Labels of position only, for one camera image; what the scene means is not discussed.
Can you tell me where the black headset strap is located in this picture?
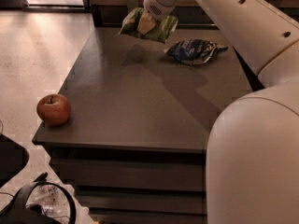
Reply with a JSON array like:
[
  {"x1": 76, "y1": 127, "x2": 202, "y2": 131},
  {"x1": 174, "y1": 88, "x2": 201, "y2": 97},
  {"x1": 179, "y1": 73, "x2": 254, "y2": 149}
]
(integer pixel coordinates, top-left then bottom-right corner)
[{"x1": 0, "y1": 172, "x2": 78, "y2": 224}]

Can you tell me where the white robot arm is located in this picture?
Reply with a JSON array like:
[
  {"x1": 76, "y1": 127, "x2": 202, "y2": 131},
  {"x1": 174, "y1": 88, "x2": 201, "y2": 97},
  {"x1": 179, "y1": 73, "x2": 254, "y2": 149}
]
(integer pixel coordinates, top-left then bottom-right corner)
[{"x1": 144, "y1": 0, "x2": 299, "y2": 224}]

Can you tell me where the green jalapeno chip bag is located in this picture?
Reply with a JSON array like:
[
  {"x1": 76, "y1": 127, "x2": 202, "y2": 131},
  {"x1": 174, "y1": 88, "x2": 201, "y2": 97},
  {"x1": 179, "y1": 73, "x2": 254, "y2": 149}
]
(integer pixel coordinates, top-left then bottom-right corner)
[{"x1": 119, "y1": 7, "x2": 178, "y2": 43}]

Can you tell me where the dark grey drawer cabinet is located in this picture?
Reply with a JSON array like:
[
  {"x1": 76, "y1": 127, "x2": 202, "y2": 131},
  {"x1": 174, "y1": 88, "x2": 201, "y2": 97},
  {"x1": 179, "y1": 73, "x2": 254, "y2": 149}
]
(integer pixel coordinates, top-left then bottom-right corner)
[{"x1": 34, "y1": 28, "x2": 250, "y2": 224}]

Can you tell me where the blue chip bag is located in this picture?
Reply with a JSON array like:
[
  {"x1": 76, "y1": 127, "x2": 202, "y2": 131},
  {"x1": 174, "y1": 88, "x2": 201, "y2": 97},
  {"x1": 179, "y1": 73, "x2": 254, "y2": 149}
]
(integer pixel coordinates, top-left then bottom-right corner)
[{"x1": 164, "y1": 39, "x2": 228, "y2": 66}]

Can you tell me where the black chair seat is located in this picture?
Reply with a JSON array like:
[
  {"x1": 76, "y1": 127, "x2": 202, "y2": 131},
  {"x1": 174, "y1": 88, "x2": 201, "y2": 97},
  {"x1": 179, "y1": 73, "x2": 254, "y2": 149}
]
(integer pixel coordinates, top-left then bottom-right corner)
[{"x1": 0, "y1": 134, "x2": 29, "y2": 188}]

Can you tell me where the red apple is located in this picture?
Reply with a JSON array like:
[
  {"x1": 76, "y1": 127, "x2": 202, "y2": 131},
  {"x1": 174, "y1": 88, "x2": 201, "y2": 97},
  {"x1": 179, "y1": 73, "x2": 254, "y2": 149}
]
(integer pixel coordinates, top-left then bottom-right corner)
[{"x1": 36, "y1": 94, "x2": 72, "y2": 126}]

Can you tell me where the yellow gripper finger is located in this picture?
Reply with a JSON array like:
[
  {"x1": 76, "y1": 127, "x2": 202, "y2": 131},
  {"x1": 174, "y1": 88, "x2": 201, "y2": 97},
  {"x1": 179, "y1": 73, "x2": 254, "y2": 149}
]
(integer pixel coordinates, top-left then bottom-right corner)
[{"x1": 137, "y1": 12, "x2": 157, "y2": 35}]

